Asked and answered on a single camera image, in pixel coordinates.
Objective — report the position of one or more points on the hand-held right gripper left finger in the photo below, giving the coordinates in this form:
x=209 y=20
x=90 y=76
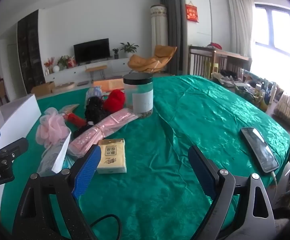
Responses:
x=87 y=170

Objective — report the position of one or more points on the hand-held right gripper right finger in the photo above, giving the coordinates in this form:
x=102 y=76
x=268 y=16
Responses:
x=202 y=172

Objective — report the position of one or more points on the yellow tissue packet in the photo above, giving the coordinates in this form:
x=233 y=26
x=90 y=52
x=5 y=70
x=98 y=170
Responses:
x=111 y=158

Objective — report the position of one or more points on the white board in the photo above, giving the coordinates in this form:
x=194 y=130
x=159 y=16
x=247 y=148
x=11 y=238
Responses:
x=15 y=120

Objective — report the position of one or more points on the grey plastic packet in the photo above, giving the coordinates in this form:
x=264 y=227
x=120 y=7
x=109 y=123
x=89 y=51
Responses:
x=49 y=160

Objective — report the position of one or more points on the pink floral plastic packet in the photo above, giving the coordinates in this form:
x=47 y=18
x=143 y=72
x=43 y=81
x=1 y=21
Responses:
x=97 y=133

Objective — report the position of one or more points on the pink mesh bath pouf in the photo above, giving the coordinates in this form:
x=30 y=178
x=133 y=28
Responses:
x=52 y=127

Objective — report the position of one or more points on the red snack packet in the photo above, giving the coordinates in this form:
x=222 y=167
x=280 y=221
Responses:
x=75 y=120

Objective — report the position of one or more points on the black fabric item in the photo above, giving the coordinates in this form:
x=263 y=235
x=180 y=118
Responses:
x=80 y=130

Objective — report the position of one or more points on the green patterned tablecloth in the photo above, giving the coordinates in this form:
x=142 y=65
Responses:
x=160 y=155

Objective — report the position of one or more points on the black smartphone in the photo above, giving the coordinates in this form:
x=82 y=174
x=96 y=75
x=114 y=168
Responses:
x=258 y=150

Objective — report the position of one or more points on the black yarn ball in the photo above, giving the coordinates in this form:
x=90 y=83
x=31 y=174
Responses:
x=95 y=108

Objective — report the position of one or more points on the cardboard box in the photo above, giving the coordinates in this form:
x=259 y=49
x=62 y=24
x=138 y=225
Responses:
x=43 y=88

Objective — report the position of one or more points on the red yarn ball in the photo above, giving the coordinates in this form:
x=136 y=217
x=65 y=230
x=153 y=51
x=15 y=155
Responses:
x=115 y=100

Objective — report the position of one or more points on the blue patterned packet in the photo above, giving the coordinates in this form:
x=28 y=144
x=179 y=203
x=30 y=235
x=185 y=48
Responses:
x=95 y=91

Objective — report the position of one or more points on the orange flat box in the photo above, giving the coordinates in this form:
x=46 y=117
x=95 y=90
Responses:
x=110 y=83

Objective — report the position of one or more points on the red flower vase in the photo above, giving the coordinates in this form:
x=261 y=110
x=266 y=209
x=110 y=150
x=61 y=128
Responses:
x=48 y=65

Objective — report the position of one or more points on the dark display cabinet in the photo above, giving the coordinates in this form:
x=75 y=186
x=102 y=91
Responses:
x=28 y=52

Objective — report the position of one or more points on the clear jar with black lid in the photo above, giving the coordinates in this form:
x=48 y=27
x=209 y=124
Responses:
x=137 y=92

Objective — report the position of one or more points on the group of bottles and toiletries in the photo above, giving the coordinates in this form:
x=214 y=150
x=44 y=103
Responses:
x=255 y=90

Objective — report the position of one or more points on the green plant with red decorations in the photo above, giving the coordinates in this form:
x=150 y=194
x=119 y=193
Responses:
x=65 y=61

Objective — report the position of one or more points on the wooden stool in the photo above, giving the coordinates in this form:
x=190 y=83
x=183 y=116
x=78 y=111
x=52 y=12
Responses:
x=96 y=68

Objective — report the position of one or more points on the pack of white tubes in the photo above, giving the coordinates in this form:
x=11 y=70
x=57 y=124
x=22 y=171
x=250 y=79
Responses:
x=288 y=108

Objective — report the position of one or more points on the white television cabinet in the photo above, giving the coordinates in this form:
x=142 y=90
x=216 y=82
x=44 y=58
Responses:
x=120 y=65

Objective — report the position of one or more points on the wooden slatted crib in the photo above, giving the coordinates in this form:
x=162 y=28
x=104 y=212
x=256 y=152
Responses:
x=220 y=55

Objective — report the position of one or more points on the flat screen television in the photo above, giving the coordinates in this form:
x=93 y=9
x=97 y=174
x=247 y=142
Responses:
x=91 y=50

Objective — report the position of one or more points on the small potted plant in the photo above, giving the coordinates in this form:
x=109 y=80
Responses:
x=115 y=52

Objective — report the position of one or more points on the orange lounge chair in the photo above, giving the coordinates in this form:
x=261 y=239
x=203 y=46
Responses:
x=145 y=62

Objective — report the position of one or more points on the red cloth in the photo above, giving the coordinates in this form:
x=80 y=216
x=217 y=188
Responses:
x=215 y=46

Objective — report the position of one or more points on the large green potted plant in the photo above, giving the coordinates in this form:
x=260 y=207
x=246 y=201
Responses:
x=128 y=47

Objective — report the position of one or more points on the white standing air conditioner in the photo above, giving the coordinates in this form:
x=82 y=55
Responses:
x=158 y=35

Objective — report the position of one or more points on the grey curtain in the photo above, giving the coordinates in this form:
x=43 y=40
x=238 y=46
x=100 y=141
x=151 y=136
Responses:
x=175 y=30

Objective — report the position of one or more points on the white curtain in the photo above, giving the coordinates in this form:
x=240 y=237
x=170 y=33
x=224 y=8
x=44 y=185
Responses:
x=240 y=25

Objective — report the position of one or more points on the window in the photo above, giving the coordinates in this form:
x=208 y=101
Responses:
x=280 y=30

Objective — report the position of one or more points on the red wall calendar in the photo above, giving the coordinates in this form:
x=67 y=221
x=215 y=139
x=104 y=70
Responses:
x=192 y=12

